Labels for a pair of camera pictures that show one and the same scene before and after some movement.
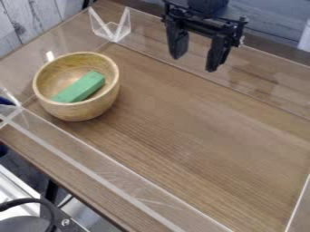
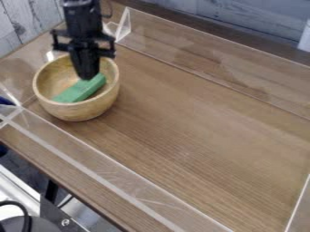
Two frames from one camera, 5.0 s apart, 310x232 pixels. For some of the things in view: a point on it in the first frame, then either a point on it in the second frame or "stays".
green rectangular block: (82, 89) stays
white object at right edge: (303, 41) stays
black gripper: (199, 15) -> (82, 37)
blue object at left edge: (5, 101) stays
